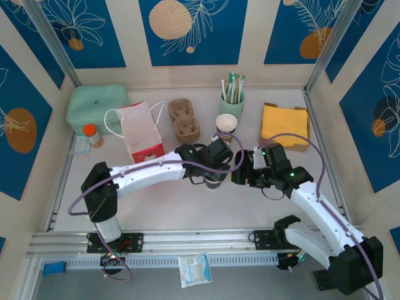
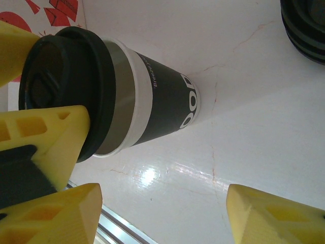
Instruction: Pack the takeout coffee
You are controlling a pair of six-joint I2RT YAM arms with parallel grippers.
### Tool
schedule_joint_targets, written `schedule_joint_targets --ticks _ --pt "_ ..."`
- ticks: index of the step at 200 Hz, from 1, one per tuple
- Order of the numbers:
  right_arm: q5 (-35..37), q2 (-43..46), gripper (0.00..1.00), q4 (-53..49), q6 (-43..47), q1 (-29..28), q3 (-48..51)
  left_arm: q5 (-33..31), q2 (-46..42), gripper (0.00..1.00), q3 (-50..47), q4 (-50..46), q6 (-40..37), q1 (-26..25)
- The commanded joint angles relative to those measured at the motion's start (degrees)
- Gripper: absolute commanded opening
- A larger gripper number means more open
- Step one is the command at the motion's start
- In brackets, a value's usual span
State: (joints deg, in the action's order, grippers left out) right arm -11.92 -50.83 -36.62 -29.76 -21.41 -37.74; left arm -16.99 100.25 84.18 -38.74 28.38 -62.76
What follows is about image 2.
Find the black cup lid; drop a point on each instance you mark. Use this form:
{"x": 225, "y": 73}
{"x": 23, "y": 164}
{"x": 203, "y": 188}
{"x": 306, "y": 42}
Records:
{"x": 307, "y": 30}

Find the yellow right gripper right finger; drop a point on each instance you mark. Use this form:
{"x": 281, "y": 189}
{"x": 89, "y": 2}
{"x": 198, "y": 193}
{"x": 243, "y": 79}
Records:
{"x": 279, "y": 221}

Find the dark printed paper coffee cup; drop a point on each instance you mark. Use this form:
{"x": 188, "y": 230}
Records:
{"x": 162, "y": 101}

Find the red white paper gift bag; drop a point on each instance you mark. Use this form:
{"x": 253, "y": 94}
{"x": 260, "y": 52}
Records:
{"x": 63, "y": 12}

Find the black coffee cup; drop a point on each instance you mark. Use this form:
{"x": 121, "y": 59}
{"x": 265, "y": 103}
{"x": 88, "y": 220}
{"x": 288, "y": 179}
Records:
{"x": 76, "y": 89}

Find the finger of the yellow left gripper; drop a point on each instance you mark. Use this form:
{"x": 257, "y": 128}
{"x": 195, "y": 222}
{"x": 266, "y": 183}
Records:
{"x": 61, "y": 137}
{"x": 12, "y": 50}

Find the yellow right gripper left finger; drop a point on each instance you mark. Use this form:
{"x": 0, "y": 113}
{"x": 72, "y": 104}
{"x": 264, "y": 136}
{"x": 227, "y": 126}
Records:
{"x": 50, "y": 218}

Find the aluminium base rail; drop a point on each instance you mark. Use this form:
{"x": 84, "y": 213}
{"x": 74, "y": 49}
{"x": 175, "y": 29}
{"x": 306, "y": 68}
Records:
{"x": 114, "y": 223}

